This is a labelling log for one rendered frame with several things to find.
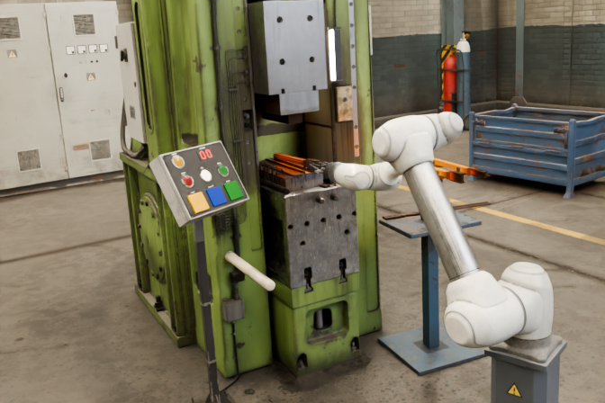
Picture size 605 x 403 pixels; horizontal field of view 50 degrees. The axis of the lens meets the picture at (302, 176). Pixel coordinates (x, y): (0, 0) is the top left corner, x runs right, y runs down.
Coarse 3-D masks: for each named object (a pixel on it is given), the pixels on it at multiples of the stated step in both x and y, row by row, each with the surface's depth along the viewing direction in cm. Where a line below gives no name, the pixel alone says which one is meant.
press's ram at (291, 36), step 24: (312, 0) 285; (264, 24) 276; (288, 24) 282; (312, 24) 287; (264, 48) 280; (288, 48) 284; (312, 48) 289; (264, 72) 284; (288, 72) 286; (312, 72) 291
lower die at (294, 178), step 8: (264, 160) 333; (272, 160) 327; (288, 168) 310; (296, 168) 304; (280, 176) 298; (288, 176) 297; (296, 176) 296; (304, 176) 299; (312, 176) 301; (320, 176) 302; (280, 184) 299; (288, 184) 295; (296, 184) 297; (304, 184) 299; (312, 184) 301
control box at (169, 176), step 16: (208, 144) 267; (160, 160) 247; (192, 160) 257; (208, 160) 263; (224, 160) 269; (160, 176) 249; (176, 176) 248; (192, 176) 253; (224, 176) 265; (176, 192) 245; (192, 192) 250; (224, 192) 262; (176, 208) 247; (192, 208) 247; (224, 208) 259
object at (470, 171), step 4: (436, 160) 322; (440, 160) 321; (444, 160) 320; (436, 164) 323; (440, 164) 319; (444, 164) 316; (448, 164) 313; (452, 164) 311; (456, 164) 311; (452, 168) 311; (460, 168) 304; (464, 168) 302; (468, 168) 297; (472, 168) 297; (476, 168) 297; (464, 172) 302; (468, 172) 298; (472, 172) 298; (476, 172) 295; (480, 172) 291; (484, 172) 290; (476, 176) 294; (480, 176) 292; (484, 176) 290
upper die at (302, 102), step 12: (264, 96) 300; (276, 96) 288; (288, 96) 288; (300, 96) 290; (312, 96) 293; (264, 108) 302; (276, 108) 290; (288, 108) 289; (300, 108) 291; (312, 108) 294
